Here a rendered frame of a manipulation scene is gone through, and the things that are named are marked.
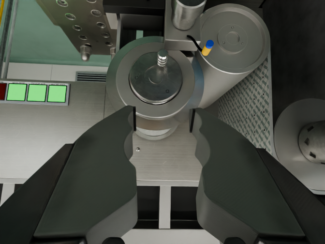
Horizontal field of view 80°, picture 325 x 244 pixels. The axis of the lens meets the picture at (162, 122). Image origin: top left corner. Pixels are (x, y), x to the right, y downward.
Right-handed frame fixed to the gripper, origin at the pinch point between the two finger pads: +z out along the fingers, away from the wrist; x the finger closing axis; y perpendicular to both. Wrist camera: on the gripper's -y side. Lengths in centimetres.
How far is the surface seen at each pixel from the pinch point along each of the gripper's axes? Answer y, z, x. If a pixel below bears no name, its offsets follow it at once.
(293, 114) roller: 8.0, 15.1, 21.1
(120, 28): -1.9, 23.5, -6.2
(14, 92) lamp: 20, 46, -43
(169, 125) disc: 9.5, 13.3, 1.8
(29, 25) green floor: 25, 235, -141
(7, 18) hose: 3, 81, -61
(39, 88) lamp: 19, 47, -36
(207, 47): -1.5, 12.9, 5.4
